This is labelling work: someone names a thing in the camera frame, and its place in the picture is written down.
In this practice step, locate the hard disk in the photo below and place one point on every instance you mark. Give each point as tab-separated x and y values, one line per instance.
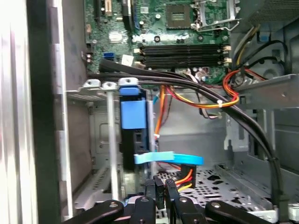
132	114

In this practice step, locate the CPU socket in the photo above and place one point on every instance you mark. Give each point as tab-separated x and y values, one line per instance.
178	16

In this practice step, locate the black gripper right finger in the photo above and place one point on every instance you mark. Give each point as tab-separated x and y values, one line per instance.
187	212

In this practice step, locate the black RAM slot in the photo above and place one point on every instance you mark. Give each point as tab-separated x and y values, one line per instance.
182	58
182	52
182	47
182	63

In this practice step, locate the metal socket cover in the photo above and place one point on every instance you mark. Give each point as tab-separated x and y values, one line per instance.
230	9

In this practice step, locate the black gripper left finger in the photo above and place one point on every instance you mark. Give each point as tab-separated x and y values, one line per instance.
142	210

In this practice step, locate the grey power supply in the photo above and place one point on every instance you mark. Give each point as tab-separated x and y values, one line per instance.
268	11

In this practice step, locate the metal drive cage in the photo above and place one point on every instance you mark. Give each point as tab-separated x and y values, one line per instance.
268	93

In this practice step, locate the black PC case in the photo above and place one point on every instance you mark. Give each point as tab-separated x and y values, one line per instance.
42	116

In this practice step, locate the metal disk bay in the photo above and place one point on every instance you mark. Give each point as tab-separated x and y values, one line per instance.
111	130

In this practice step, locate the green motherboard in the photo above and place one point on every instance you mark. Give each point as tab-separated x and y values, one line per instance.
121	28

